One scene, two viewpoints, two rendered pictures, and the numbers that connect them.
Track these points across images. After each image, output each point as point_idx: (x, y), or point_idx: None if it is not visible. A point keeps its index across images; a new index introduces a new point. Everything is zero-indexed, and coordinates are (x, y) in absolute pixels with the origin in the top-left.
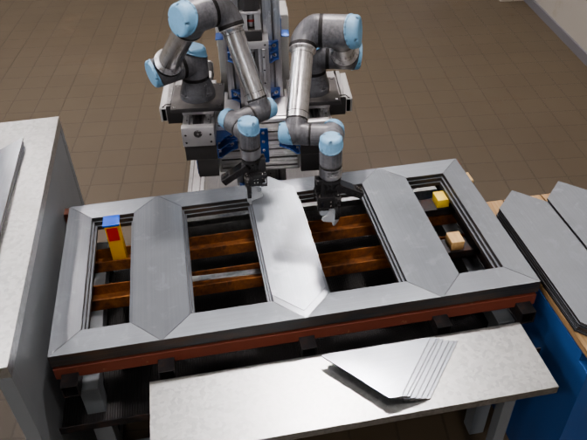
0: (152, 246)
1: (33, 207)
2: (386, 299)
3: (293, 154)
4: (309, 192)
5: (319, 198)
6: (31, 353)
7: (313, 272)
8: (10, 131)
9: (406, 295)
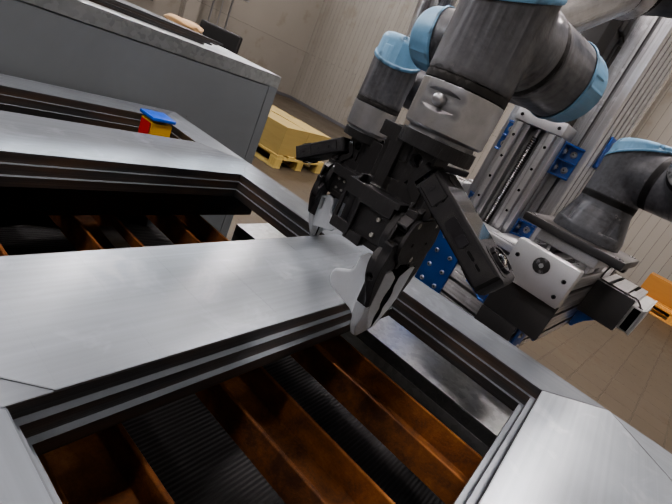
0: (122, 140)
1: (91, 4)
2: None
3: (476, 313)
4: (420, 310)
5: (355, 178)
6: None
7: (133, 341)
8: (232, 54)
9: None
